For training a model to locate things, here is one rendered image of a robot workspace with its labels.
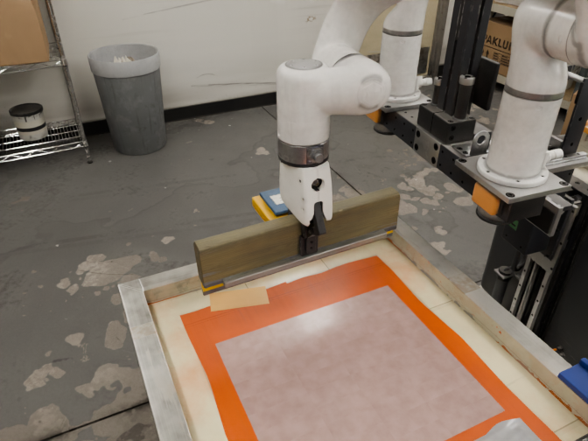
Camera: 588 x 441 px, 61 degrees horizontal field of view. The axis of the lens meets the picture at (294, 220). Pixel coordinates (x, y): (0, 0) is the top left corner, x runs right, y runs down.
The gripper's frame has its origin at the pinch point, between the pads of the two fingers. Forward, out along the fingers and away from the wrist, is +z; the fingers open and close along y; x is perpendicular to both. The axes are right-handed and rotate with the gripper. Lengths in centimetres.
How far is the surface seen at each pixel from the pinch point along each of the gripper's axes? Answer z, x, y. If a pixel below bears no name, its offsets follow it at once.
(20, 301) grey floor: 109, 72, 146
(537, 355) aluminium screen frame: 11.5, -25.5, -29.0
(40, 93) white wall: 73, 46, 322
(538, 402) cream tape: 14.9, -21.9, -33.7
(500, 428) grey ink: 14.5, -13.6, -34.6
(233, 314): 14.6, 12.5, 2.6
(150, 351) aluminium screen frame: 10.9, 27.7, -2.9
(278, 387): 14.6, 11.5, -14.9
